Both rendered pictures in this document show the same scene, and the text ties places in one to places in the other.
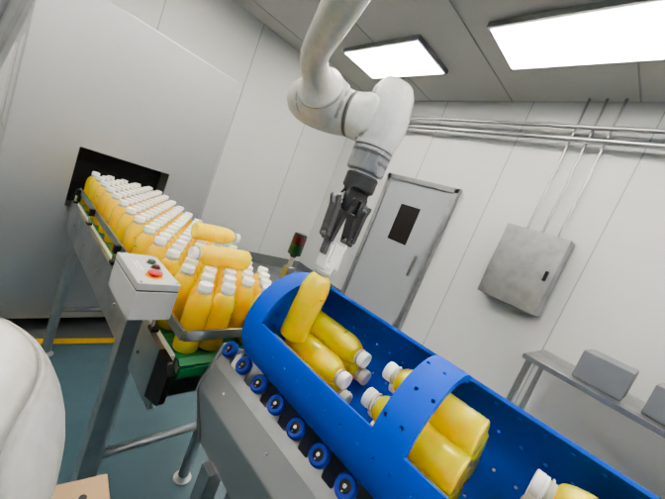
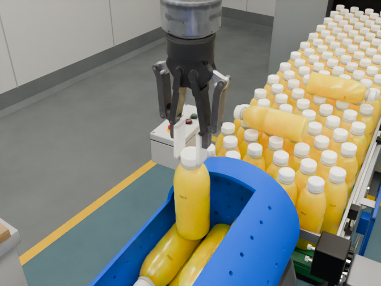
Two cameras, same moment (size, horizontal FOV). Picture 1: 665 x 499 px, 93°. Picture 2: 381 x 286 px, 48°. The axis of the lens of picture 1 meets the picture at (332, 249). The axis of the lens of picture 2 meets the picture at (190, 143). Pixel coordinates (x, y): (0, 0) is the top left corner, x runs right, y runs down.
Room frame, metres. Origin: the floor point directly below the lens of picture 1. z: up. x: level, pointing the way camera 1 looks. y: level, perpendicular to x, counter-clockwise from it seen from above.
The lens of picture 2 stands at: (0.63, -0.61, 1.73)
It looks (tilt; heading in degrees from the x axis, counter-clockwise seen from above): 34 degrees down; 80
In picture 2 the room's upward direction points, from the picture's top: straight up
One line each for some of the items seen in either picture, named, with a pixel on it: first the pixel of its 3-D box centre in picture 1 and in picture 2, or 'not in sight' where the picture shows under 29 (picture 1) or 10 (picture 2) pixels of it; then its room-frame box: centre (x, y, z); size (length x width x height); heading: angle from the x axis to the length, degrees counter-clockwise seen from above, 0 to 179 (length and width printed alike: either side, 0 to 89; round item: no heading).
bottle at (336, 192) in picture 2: not in sight; (330, 205); (1.13, 0.13, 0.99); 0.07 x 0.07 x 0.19
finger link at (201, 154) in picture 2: (336, 256); (201, 146); (0.76, -0.02, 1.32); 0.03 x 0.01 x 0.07; 50
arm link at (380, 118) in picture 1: (381, 115); not in sight; (0.74, 0.01, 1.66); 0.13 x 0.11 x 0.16; 73
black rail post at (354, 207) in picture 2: not in sight; (351, 218); (1.20, 0.12, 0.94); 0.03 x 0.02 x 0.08; 50
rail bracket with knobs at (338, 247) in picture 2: not in sight; (327, 258); (1.07, 0.00, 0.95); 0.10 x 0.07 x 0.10; 140
